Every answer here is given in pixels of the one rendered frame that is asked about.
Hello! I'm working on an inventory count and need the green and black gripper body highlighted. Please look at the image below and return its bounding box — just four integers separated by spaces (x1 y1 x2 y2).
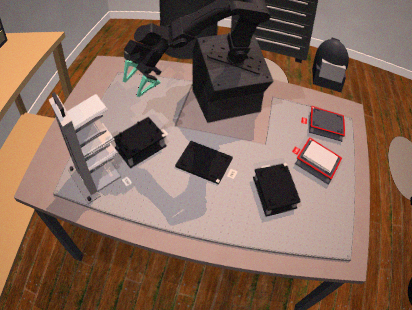
131 52 164 81

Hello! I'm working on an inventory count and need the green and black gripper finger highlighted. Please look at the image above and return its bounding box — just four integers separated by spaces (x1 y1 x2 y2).
123 60 138 82
136 75 161 97

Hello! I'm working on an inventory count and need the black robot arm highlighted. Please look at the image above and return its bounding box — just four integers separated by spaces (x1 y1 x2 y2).
124 0 271 74

